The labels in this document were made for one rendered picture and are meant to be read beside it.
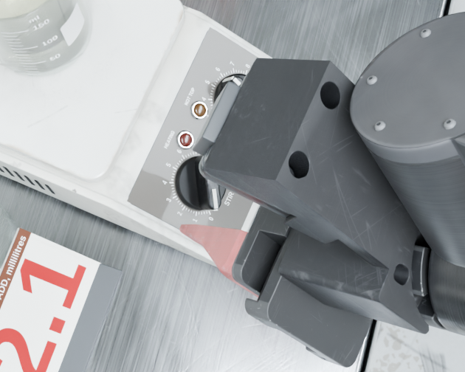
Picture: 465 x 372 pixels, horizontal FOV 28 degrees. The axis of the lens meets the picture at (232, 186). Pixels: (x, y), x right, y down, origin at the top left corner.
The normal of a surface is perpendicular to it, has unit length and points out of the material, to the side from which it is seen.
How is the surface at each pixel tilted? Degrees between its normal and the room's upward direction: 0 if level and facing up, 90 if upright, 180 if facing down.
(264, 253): 50
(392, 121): 42
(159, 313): 0
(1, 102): 0
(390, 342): 0
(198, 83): 30
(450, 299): 60
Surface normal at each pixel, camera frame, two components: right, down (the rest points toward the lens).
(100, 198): -0.03, -0.25
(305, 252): -0.62, -0.45
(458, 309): -0.69, 0.47
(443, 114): -0.50, -0.64
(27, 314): 0.58, 0.00
